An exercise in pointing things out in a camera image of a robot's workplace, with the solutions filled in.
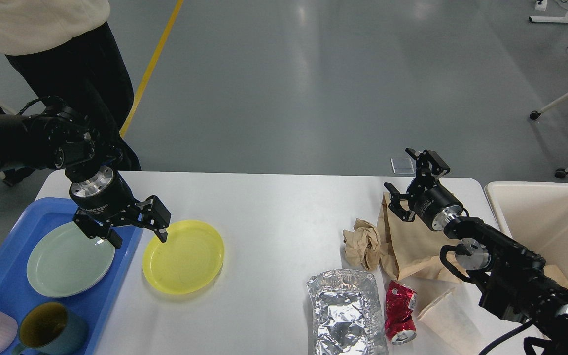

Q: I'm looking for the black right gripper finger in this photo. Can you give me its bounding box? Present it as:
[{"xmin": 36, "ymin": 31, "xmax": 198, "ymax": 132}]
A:
[
  {"xmin": 384, "ymin": 182, "xmax": 416, "ymax": 222},
  {"xmin": 404, "ymin": 148, "xmax": 451, "ymax": 184}
]

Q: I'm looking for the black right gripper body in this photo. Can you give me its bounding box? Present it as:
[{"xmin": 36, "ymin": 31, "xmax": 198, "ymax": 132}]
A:
[{"xmin": 406, "ymin": 175, "xmax": 464, "ymax": 231}]

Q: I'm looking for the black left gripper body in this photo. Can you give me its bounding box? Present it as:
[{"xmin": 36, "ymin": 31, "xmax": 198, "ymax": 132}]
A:
[{"xmin": 69, "ymin": 166, "xmax": 138, "ymax": 227}]

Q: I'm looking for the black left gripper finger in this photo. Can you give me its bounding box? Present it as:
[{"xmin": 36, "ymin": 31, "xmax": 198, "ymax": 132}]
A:
[
  {"xmin": 73, "ymin": 212, "xmax": 123, "ymax": 249},
  {"xmin": 134, "ymin": 195, "xmax": 172, "ymax": 243}
]

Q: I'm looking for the yellow plastic plate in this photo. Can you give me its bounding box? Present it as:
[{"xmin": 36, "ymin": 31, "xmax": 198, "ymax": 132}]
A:
[{"xmin": 142, "ymin": 220, "xmax": 225, "ymax": 295}]

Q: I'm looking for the dark teal mug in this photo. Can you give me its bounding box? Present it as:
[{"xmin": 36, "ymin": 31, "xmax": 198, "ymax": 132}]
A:
[{"xmin": 11, "ymin": 301, "xmax": 89, "ymax": 355}]

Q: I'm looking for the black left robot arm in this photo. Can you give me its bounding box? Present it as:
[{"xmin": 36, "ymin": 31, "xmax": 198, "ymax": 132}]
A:
[{"xmin": 0, "ymin": 97, "xmax": 171, "ymax": 248}]

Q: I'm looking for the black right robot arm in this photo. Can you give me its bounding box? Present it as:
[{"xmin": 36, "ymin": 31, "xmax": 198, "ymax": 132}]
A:
[{"xmin": 385, "ymin": 148, "xmax": 568, "ymax": 355}]

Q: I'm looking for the brown paper bag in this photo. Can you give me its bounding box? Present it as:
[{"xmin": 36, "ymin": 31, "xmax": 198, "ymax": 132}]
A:
[{"xmin": 377, "ymin": 192, "xmax": 460, "ymax": 283}]

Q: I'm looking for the pale green plate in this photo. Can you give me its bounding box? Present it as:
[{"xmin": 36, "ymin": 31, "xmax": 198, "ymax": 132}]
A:
[{"xmin": 26, "ymin": 222, "xmax": 115, "ymax": 297}]

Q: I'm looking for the crumpled brown paper ball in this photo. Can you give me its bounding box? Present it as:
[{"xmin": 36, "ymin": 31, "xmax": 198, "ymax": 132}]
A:
[{"xmin": 343, "ymin": 218, "xmax": 380, "ymax": 271}]

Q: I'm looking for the blue plastic tray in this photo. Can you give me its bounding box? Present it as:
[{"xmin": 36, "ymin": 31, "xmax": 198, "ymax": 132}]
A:
[{"xmin": 0, "ymin": 197, "xmax": 142, "ymax": 355}]

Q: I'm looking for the crushed red soda can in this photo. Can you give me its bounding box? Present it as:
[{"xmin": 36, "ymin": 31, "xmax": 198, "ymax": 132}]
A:
[{"xmin": 385, "ymin": 280, "xmax": 417, "ymax": 345}]

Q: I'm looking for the aluminium foil tray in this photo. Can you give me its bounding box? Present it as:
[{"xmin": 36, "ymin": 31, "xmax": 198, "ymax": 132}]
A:
[{"xmin": 307, "ymin": 268, "xmax": 388, "ymax": 355}]

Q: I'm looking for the white paper cup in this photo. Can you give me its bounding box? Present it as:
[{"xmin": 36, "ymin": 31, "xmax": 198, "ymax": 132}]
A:
[{"xmin": 417, "ymin": 287, "xmax": 491, "ymax": 355}]

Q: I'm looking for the beige plastic bin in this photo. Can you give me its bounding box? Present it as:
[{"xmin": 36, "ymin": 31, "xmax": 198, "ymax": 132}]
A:
[{"xmin": 485, "ymin": 182, "xmax": 568, "ymax": 281}]

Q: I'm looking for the person in black trousers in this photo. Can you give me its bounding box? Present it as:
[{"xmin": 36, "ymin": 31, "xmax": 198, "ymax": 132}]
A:
[{"xmin": 0, "ymin": 0, "xmax": 141, "ymax": 171}]

